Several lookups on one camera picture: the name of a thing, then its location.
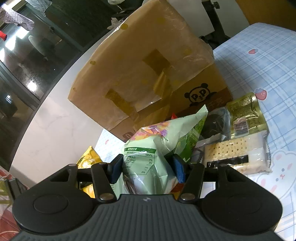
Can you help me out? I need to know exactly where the blue plaid bed sheet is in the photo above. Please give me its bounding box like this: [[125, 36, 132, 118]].
[[214, 23, 295, 240]]

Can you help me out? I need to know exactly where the red snack packet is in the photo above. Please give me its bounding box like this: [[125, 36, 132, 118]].
[[171, 113, 178, 120]]

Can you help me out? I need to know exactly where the pale green chip bag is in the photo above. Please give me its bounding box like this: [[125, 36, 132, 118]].
[[112, 106, 208, 196]]

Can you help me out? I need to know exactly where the dark cookie packet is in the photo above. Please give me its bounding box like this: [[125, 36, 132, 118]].
[[191, 107, 232, 164]]

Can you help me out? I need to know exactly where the yellow snack bag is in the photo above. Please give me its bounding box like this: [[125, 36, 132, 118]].
[[75, 146, 103, 198]]

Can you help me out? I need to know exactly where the hanging grey garment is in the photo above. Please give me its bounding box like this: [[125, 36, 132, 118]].
[[0, 4, 35, 31]]

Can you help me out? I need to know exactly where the clear cracker biscuit pack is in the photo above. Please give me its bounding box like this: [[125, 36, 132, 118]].
[[202, 131, 271, 175]]

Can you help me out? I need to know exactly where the white rag on handlebar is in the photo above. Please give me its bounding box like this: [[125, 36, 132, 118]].
[[107, 18, 123, 30]]

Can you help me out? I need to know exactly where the wooden wardrobe panel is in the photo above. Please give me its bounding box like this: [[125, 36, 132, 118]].
[[236, 0, 296, 31]]

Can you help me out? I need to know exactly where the brown cardboard box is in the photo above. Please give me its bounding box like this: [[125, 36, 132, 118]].
[[68, 1, 232, 141]]

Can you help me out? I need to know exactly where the gold foil snack pouch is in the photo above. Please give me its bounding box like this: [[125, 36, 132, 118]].
[[226, 92, 268, 139]]

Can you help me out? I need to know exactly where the dark window frame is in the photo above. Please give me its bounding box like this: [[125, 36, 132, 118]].
[[0, 0, 130, 172]]

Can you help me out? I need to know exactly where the black exercise bike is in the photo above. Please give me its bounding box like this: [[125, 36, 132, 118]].
[[199, 0, 230, 50]]

